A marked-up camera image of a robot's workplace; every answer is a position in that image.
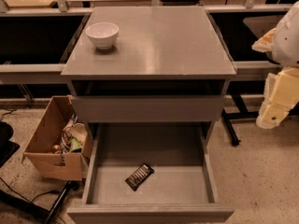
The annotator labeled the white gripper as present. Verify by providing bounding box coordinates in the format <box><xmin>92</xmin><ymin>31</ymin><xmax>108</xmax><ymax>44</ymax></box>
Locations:
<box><xmin>251</xmin><ymin>2</ymin><xmax>299</xmax><ymax>129</ymax></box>

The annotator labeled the dark rxbar chocolate wrapper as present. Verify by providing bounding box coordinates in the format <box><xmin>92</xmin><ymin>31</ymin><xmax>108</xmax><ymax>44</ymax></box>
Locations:
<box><xmin>125</xmin><ymin>163</ymin><xmax>154</xmax><ymax>191</ymax></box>

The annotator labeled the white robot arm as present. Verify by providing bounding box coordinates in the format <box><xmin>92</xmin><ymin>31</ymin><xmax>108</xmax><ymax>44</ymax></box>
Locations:
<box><xmin>252</xmin><ymin>2</ymin><xmax>299</xmax><ymax>129</ymax></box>

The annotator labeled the grey drawer cabinet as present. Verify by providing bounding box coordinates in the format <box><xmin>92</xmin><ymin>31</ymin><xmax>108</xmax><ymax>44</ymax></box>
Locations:
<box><xmin>61</xmin><ymin>6</ymin><xmax>237</xmax><ymax>224</ymax></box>

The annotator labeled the open grey middle drawer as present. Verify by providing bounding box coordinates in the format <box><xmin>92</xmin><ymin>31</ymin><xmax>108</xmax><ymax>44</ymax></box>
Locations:
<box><xmin>67</xmin><ymin>123</ymin><xmax>234</xmax><ymax>224</ymax></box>

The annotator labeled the closed grey top drawer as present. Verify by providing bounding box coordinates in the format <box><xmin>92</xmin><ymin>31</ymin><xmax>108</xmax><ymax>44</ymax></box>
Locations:
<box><xmin>71</xmin><ymin>96</ymin><xmax>224</xmax><ymax>123</ymax></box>

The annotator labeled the black table leg stand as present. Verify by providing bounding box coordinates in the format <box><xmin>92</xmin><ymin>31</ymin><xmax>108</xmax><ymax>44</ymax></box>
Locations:
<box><xmin>221</xmin><ymin>91</ymin><xmax>299</xmax><ymax>147</ymax></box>

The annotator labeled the white ceramic bowl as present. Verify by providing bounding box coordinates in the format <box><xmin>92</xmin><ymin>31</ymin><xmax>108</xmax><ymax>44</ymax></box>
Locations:
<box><xmin>85</xmin><ymin>22</ymin><xmax>119</xmax><ymax>49</ymax></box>

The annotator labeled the green packet in box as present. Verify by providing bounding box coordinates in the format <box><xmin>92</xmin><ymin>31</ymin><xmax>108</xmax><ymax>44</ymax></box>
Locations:
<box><xmin>70</xmin><ymin>137</ymin><xmax>82</xmax><ymax>152</ymax></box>

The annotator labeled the brown cardboard box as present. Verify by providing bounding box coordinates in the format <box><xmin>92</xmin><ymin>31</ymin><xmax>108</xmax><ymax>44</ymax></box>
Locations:
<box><xmin>24</xmin><ymin>96</ymin><xmax>93</xmax><ymax>181</ymax></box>

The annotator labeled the black chair base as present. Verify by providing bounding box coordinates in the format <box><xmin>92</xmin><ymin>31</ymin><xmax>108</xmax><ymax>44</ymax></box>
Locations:
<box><xmin>0</xmin><ymin>121</ymin><xmax>20</xmax><ymax>167</ymax></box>

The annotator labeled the black floor cable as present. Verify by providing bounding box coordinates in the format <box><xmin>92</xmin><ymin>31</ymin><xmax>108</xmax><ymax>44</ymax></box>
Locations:
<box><xmin>0</xmin><ymin>175</ymin><xmax>62</xmax><ymax>207</ymax></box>

